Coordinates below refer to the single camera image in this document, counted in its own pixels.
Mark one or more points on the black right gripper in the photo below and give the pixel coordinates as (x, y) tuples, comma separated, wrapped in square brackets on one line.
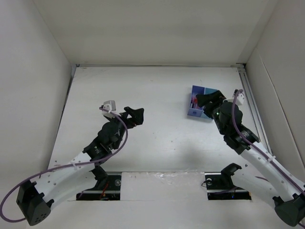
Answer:
[(217, 98)]

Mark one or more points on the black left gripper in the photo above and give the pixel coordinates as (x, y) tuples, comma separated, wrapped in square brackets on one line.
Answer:
[(136, 116)]

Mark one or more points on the red gel pen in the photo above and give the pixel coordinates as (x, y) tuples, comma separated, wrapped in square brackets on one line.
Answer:
[(196, 103)]

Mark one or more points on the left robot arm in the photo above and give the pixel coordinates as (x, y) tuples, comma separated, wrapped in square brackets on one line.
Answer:
[(36, 199)]

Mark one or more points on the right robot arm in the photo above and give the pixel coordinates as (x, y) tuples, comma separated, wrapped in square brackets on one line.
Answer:
[(277, 187)]

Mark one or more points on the light blue container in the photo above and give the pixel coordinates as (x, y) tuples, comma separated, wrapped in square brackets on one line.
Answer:
[(211, 102)]

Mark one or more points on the dark blue container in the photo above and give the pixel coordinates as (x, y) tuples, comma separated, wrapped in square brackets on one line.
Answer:
[(194, 110)]

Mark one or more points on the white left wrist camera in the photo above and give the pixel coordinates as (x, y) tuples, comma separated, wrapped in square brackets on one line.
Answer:
[(108, 109)]

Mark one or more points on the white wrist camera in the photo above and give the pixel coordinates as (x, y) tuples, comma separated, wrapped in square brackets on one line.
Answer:
[(239, 100), (108, 109)]

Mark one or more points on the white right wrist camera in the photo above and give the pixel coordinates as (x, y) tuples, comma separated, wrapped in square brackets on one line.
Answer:
[(239, 100)]

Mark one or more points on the aluminium side rail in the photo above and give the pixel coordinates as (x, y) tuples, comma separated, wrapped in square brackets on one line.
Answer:
[(253, 107)]

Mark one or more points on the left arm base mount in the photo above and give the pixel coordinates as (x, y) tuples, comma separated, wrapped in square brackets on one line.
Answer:
[(107, 187)]

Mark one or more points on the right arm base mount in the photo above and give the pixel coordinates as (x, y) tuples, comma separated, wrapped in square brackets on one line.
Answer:
[(219, 185)]

